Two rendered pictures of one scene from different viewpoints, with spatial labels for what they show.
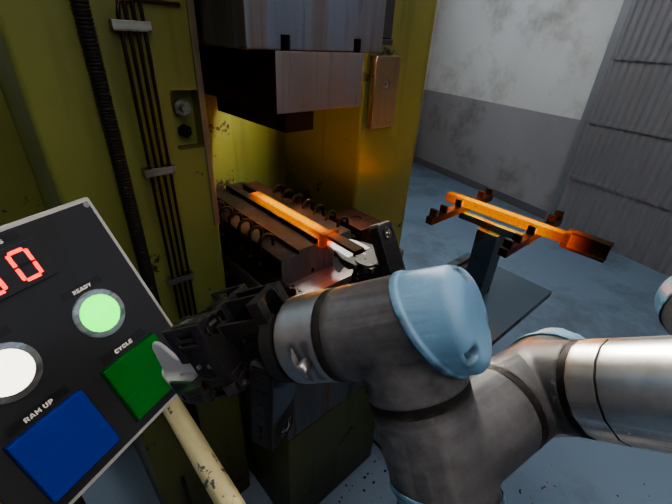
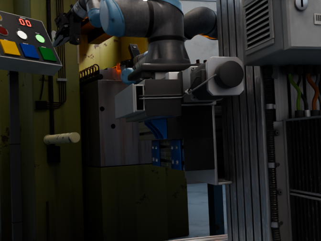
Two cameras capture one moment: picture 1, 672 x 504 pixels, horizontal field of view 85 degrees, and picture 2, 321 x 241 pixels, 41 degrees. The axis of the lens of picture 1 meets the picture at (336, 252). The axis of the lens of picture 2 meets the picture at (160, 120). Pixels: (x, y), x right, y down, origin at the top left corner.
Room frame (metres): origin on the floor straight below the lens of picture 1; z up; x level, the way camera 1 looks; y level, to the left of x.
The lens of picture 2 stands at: (-1.46, -0.74, 0.59)
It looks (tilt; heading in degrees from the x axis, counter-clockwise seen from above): 3 degrees up; 14
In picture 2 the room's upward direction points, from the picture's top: 2 degrees counter-clockwise
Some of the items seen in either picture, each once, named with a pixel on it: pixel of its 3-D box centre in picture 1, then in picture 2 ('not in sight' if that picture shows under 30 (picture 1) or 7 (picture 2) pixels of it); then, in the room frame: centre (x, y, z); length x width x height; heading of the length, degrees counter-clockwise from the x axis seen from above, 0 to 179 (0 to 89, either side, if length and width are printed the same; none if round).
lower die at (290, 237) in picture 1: (267, 223); (102, 79); (0.87, 0.18, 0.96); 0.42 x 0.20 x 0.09; 44
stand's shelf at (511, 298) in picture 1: (474, 293); not in sight; (0.93, -0.43, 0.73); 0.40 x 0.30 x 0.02; 132
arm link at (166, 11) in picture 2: not in sight; (163, 18); (-0.11, -0.43, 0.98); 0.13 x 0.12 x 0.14; 125
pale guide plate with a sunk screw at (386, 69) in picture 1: (383, 92); not in sight; (1.03, -0.10, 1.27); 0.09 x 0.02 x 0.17; 134
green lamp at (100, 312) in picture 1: (100, 313); (39, 38); (0.34, 0.28, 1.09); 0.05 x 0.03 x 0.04; 134
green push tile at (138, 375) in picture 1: (143, 374); (47, 55); (0.32, 0.23, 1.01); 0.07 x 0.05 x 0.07; 159
